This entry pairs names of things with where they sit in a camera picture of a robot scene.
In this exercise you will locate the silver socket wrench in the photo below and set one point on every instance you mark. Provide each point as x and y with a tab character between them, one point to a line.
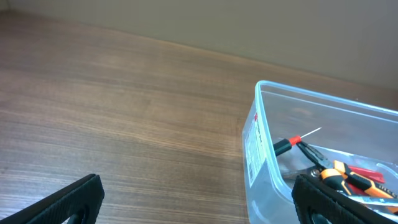
369	200

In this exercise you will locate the black red-collared screwdriver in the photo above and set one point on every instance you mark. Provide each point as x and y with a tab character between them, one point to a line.
285	145

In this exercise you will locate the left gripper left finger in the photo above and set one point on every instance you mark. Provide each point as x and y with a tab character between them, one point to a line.
79	203

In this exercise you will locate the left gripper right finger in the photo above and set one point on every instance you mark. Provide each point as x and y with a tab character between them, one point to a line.
317	203

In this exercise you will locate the orange black long-nose pliers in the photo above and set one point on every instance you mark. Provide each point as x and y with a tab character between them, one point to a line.
339	176

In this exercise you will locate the clear plastic storage container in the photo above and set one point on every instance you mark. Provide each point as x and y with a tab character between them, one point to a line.
357	134

